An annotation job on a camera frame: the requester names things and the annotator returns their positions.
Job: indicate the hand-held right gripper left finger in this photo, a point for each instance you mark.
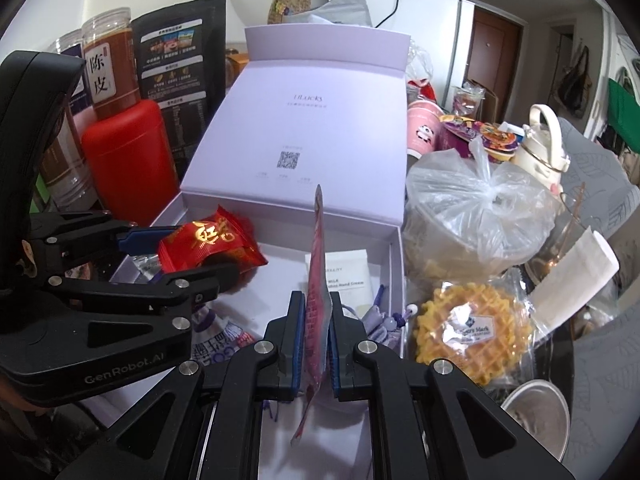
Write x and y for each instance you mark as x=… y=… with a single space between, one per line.
x=299 y=345

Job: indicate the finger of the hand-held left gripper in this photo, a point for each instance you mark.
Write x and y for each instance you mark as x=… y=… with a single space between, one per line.
x=145 y=237
x=200 y=280

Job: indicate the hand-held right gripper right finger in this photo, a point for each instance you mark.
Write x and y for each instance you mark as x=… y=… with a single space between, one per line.
x=334 y=350

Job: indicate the red candy packet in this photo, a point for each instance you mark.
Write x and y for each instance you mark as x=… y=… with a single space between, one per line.
x=210 y=240

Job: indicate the pink sachet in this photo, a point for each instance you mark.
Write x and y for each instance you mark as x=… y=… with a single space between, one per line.
x=317 y=270

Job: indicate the lavender gift box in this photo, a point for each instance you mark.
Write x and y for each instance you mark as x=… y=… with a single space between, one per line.
x=300 y=125

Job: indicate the silver wrapper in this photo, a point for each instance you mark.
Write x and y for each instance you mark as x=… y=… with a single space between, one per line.
x=147 y=266

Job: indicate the purple tassel charm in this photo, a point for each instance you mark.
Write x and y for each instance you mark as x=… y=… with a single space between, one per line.
x=385 y=327

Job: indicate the white purple pouch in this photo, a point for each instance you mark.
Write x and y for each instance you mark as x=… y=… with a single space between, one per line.
x=220 y=340

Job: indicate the clear jar brown contents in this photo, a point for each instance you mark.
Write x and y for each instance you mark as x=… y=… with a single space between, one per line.
x=65 y=170

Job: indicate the blue label jar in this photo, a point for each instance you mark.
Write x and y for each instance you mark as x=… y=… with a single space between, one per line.
x=70 y=47

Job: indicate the red canister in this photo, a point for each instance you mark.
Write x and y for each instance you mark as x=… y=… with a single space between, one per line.
x=125 y=160

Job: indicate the white hand cream tube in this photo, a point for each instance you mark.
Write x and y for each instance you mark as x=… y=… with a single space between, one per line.
x=350 y=270

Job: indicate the white label brown jar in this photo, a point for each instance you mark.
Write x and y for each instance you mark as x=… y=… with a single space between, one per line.
x=115 y=45

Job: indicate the packaged yellow waffle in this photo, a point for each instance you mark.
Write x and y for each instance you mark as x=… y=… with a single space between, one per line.
x=470 y=330

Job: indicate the black printed pouch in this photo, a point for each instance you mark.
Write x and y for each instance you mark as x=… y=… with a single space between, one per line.
x=175 y=80

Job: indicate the clear plastic bag with bowl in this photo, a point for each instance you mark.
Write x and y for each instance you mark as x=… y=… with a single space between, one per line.
x=475 y=205

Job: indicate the pink cup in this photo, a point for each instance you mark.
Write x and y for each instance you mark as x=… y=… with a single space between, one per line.
x=425 y=130

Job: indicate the purple instant noodle bowl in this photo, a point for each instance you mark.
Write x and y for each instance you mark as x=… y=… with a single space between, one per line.
x=475 y=135

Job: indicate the grey leaf pattern cushion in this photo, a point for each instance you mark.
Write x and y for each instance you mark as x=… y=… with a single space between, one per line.
x=605 y=360
x=600 y=175

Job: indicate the wrapped snack cup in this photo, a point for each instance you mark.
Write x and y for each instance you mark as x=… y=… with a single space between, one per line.
x=467 y=97

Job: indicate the cream water bottle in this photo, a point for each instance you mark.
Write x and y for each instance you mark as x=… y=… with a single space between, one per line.
x=542 y=147

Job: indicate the crumpled clear plastic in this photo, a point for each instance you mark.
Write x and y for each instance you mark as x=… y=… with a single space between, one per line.
x=421 y=65

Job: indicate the grey paper bag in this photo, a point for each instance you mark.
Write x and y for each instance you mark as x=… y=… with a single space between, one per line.
x=345 y=10

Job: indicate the white refrigerator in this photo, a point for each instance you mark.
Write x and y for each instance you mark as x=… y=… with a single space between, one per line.
x=440 y=35

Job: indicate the brown door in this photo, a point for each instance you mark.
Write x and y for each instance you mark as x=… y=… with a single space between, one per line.
x=487 y=50

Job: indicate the dark handbag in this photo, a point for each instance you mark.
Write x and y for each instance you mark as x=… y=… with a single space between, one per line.
x=575 y=80

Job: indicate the green tote bag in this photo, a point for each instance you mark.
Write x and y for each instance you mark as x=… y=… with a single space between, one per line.
x=625 y=110

